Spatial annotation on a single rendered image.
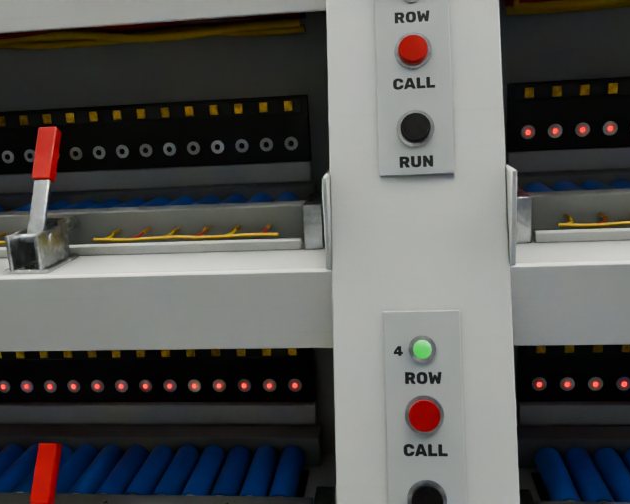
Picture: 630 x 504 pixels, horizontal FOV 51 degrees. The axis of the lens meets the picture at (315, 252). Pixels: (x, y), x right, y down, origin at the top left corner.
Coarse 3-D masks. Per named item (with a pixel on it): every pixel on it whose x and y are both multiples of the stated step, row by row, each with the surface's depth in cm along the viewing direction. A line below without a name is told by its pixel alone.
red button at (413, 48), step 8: (408, 40) 36; (416, 40) 36; (424, 40) 36; (400, 48) 36; (408, 48) 36; (416, 48) 36; (424, 48) 36; (400, 56) 36; (408, 56) 36; (416, 56) 36; (424, 56) 36
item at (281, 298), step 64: (0, 192) 57; (128, 256) 42; (192, 256) 41; (256, 256) 40; (320, 256) 39; (0, 320) 39; (64, 320) 38; (128, 320) 38; (192, 320) 37; (256, 320) 37; (320, 320) 37
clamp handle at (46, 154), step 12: (48, 132) 42; (60, 132) 42; (36, 144) 41; (48, 144) 41; (36, 156) 41; (48, 156) 41; (36, 168) 41; (48, 168) 41; (36, 180) 41; (48, 180) 41; (36, 192) 41; (48, 192) 41; (36, 204) 40; (48, 204) 41; (36, 216) 40; (36, 228) 40
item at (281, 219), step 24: (0, 216) 45; (24, 216) 45; (48, 216) 45; (96, 216) 45; (120, 216) 44; (144, 216) 44; (168, 216) 44; (192, 216) 44; (216, 216) 44; (240, 216) 44; (264, 216) 43; (288, 216) 43; (0, 240) 46; (72, 240) 45; (96, 240) 43; (120, 240) 43; (144, 240) 43; (168, 240) 45; (192, 240) 44
